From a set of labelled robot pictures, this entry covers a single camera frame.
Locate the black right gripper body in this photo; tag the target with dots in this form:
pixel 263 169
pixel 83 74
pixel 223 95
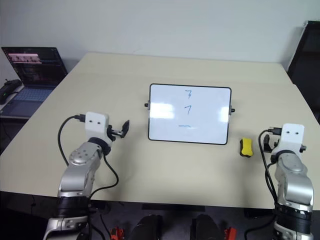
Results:
pixel 276 143

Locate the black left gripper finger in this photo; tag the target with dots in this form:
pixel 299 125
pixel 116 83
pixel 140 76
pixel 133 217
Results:
pixel 125 127

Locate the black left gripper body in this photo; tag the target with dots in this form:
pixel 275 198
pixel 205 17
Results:
pixel 115 133

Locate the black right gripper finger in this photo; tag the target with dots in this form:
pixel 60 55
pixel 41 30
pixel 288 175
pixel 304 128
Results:
pixel 303 148
pixel 266 143

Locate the yellow and black eraser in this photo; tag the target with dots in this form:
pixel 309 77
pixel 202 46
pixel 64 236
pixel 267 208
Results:
pixel 247 147

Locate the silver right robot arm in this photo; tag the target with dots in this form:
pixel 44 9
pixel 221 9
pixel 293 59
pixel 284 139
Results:
pixel 295 180

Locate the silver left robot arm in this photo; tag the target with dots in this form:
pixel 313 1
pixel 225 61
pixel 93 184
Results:
pixel 80 162

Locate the small black-framed whiteboard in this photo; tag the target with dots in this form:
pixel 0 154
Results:
pixel 175 130

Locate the black chair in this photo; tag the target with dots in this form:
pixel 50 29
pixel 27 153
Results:
pixel 306 65

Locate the red and black clamp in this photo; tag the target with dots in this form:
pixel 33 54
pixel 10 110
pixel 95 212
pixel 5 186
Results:
pixel 230 233
pixel 117 233

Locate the dark rounded shape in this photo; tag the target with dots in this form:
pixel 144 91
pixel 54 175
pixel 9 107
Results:
pixel 206 227
pixel 147 227

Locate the open laptop computer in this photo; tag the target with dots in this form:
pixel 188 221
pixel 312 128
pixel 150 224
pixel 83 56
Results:
pixel 35 67

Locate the black handheld controller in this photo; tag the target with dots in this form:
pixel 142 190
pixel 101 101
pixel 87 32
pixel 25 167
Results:
pixel 10 88

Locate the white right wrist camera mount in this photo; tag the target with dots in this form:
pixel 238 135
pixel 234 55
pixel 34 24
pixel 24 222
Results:
pixel 291 136

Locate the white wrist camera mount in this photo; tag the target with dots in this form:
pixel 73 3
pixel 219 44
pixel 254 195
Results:
pixel 96 123
pixel 291 136

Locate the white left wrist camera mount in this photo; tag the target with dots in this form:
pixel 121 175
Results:
pixel 96 123

